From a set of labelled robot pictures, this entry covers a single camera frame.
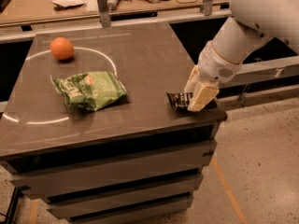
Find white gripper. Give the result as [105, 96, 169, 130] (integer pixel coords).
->
[184, 41, 241, 112]

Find black rxbar chocolate bar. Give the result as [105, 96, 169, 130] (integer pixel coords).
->
[166, 92, 192, 111]

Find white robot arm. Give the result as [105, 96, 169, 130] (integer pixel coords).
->
[184, 0, 299, 112]

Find green jalapeno chip bag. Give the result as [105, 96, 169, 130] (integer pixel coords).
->
[52, 71, 128, 112]

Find grey drawer cabinet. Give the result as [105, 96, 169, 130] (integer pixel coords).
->
[0, 118, 228, 224]

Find white paper sheets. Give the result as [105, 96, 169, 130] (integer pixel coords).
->
[52, 0, 98, 11]

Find orange fruit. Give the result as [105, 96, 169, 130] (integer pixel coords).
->
[50, 37, 74, 60]

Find grey metal rail post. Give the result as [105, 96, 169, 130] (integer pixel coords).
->
[97, 0, 111, 27]

